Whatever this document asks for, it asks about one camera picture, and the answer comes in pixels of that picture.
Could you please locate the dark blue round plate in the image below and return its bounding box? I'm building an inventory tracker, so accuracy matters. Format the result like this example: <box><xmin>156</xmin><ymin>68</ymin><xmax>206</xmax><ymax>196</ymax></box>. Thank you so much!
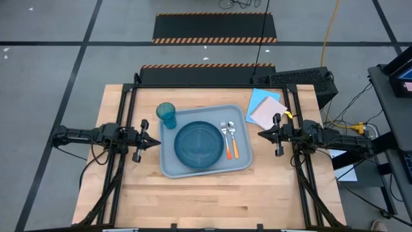
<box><xmin>173</xmin><ymin>121</ymin><xmax>225</xmax><ymax>169</ymax></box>

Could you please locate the teal faceted plastic cup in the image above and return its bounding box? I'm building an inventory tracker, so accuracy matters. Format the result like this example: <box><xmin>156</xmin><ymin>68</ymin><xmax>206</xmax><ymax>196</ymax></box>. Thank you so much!
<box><xmin>155</xmin><ymin>102</ymin><xmax>178</xmax><ymax>130</ymax></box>

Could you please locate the black monitor on desk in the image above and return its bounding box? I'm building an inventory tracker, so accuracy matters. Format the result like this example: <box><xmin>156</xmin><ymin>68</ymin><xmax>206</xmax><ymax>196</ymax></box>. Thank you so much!
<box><xmin>382</xmin><ymin>46</ymin><xmax>412</xmax><ymax>99</ymax></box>

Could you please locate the person's shoe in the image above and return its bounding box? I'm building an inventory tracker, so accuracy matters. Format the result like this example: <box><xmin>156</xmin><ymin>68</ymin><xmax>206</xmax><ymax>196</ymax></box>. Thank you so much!
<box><xmin>370</xmin><ymin>219</ymin><xmax>389</xmax><ymax>232</ymax></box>

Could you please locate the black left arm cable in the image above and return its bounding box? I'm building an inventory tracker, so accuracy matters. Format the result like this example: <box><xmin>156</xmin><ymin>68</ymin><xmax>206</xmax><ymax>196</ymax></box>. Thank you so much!
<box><xmin>79</xmin><ymin>141</ymin><xmax>111</xmax><ymax>191</ymax></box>

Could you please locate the yellow hanging cable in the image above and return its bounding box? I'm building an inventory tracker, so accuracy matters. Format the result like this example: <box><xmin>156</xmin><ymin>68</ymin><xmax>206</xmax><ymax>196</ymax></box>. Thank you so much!
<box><xmin>320</xmin><ymin>0</ymin><xmax>341</xmax><ymax>68</ymax></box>

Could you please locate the grey side desk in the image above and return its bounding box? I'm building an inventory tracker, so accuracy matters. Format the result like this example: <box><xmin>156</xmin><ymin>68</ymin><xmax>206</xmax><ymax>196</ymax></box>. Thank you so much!
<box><xmin>367</xmin><ymin>64</ymin><xmax>412</xmax><ymax>207</ymax></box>

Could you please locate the pink notepad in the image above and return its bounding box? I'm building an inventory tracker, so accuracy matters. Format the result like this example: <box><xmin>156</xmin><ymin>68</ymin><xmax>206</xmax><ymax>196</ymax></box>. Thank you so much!
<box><xmin>249</xmin><ymin>95</ymin><xmax>288</xmax><ymax>131</ymax></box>

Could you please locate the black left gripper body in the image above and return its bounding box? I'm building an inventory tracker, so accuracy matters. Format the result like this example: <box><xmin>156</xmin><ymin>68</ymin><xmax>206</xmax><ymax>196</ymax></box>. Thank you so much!
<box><xmin>124</xmin><ymin>119</ymin><xmax>151</xmax><ymax>164</ymax></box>

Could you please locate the black hanging cable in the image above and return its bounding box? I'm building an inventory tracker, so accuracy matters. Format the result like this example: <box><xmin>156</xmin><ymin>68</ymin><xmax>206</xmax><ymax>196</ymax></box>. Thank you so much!
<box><xmin>252</xmin><ymin>0</ymin><xmax>271</xmax><ymax>77</ymax></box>

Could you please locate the blue notebook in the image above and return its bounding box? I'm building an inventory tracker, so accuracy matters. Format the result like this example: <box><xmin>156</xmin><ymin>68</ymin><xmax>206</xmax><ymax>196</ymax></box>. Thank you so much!
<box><xmin>245</xmin><ymin>88</ymin><xmax>281</xmax><ymax>125</ymax></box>

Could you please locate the black striped cable ramp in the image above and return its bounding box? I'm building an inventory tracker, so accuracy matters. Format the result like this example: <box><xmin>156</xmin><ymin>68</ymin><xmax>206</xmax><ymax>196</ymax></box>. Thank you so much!
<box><xmin>138</xmin><ymin>63</ymin><xmax>277</xmax><ymax>86</ymax></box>
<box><xmin>151</xmin><ymin>12</ymin><xmax>279</xmax><ymax>44</ymax></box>

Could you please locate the grey plastic tray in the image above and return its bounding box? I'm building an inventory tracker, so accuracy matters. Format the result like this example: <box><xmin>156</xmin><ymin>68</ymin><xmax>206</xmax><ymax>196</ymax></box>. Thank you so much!
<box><xmin>158</xmin><ymin>103</ymin><xmax>253</xmax><ymax>179</ymax></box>

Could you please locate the fork with orange-pink handle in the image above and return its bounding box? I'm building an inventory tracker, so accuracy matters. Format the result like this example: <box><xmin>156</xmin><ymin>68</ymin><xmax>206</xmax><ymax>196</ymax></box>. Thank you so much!
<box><xmin>220</xmin><ymin>121</ymin><xmax>233</xmax><ymax>161</ymax></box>

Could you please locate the black metal table frame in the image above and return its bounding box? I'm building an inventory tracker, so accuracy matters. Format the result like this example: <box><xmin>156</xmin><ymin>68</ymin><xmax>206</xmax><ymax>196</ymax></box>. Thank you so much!
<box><xmin>72</xmin><ymin>73</ymin><xmax>347</xmax><ymax>232</ymax></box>

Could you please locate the coiled black floor cable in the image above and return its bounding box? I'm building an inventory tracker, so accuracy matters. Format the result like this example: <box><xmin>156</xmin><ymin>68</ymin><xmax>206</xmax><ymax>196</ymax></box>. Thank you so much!
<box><xmin>218</xmin><ymin>0</ymin><xmax>262</xmax><ymax>10</ymax></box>

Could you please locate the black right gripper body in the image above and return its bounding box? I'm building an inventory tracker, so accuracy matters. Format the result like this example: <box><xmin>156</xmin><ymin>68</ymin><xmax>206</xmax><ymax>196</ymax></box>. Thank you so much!
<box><xmin>272</xmin><ymin>112</ymin><xmax>302</xmax><ymax>158</ymax></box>

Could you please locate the spoon with orange handle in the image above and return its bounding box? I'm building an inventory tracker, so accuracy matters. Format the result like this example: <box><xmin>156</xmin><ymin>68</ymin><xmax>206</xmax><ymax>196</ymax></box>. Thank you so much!
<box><xmin>227</xmin><ymin>121</ymin><xmax>241</xmax><ymax>160</ymax></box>

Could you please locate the white paper sheet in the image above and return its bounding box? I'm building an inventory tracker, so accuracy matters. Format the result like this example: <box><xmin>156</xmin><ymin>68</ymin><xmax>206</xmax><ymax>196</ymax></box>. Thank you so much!
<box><xmin>328</xmin><ymin>148</ymin><xmax>359</xmax><ymax>182</ymax></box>

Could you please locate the yellow power plug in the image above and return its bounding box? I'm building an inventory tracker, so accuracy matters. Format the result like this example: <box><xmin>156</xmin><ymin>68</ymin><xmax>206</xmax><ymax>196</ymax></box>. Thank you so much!
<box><xmin>348</xmin><ymin>122</ymin><xmax>367</xmax><ymax>135</ymax></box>

